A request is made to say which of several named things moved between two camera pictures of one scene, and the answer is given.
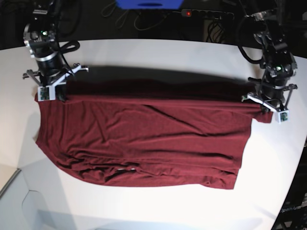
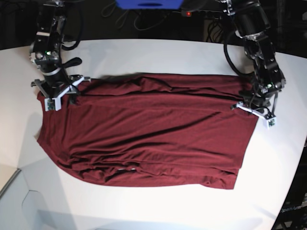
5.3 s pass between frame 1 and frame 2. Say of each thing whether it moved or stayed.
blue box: stayed
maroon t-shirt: stayed
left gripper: moved
